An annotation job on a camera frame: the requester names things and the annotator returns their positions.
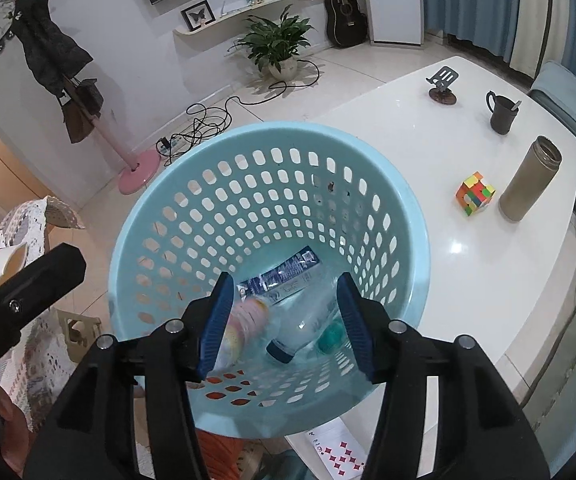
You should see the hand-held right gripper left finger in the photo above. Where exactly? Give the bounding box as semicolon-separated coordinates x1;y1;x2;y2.
23;271;236;480

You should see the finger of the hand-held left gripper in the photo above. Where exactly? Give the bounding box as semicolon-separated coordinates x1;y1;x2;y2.
0;242;87;346

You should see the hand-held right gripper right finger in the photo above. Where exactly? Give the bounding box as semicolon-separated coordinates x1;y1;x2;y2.
335;272;551;480

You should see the pink yellow small bottle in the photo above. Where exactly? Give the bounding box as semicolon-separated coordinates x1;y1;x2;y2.
215;295;271;368

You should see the light blue plastic basket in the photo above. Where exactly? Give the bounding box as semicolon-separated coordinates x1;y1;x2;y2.
108;121;431;442

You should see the person's left hand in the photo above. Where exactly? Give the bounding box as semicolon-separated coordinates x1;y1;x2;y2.
0;390;34;476

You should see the green round cap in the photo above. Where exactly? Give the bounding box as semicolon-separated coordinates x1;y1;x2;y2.
316;321;347;354

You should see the clear bottle with dark cap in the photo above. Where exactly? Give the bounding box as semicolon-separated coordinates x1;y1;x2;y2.
266;280;343;363

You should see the striped woven blanket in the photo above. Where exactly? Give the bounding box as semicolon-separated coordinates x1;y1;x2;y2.
0;197;87;433

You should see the beige plastic stool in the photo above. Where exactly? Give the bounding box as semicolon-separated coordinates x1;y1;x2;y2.
55;307;104;363

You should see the blue white plastic wrapper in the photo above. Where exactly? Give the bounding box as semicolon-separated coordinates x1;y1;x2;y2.
235;245;321;301

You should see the white sheet with red diamonds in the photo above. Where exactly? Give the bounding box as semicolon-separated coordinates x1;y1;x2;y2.
308;417;371;476

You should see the orange cloth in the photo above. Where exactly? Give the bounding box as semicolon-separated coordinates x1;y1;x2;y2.
195;392;263;480

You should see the pink coat rack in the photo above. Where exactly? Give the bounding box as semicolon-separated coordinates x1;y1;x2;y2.
8;0;162;195

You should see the brown handbag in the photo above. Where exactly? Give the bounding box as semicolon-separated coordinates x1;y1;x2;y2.
60;92;96;145

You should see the colourful puzzle cube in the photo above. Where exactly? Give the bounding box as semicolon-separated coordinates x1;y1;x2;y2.
455;171;497;217

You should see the black small bag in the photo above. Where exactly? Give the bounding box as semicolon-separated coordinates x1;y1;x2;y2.
75;77;105;118

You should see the white power strip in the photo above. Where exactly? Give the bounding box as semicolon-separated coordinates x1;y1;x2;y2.
160;134;192;154

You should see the olive thermos bottle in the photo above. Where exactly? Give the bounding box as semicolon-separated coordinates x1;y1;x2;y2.
498;135;562;222

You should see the black jacket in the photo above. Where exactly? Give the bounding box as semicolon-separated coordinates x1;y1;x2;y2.
12;0;94;98

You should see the black mug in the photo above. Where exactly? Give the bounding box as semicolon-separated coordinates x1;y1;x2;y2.
485;91;521;135

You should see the metal phone stand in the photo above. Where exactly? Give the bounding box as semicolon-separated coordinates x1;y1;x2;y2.
425;66;462;106

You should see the white plant pot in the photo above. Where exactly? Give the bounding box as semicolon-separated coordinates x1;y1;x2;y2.
269;56;299;81

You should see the green leafy plant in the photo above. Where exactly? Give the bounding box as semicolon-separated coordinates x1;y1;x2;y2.
227;4;317;72

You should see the framed butterfly picture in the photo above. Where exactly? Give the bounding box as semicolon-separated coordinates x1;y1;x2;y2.
180;1;216;31

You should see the white curved low shelf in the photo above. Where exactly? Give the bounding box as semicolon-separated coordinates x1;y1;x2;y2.
173;0;315;38

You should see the black acoustic guitar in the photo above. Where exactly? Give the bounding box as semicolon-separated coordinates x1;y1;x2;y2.
324;0;369;49

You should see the teal sofa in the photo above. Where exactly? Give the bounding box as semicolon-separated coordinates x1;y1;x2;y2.
528;60;576;411

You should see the white standing air conditioner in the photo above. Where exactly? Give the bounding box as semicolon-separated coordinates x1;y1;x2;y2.
358;0;425;46

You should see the cream curtain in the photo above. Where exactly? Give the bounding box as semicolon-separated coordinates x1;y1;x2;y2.
510;0;556;78

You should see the black floor cable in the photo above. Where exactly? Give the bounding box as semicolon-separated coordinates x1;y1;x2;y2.
157;58;321;166

